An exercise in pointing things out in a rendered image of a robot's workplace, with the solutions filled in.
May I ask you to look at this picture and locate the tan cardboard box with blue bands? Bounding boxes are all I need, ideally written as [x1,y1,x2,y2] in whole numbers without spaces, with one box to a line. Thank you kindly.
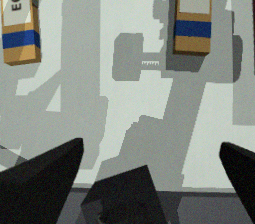
[1,0,41,66]

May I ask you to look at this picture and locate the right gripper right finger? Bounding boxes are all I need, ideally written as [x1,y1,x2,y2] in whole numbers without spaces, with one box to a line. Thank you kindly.
[219,142,255,224]

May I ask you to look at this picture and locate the tan welding electrode pack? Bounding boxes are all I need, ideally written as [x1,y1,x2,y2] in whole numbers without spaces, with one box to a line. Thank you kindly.
[173,0,212,56]

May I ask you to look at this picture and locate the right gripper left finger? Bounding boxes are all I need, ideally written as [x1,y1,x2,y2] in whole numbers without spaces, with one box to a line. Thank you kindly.
[0,138,84,224]

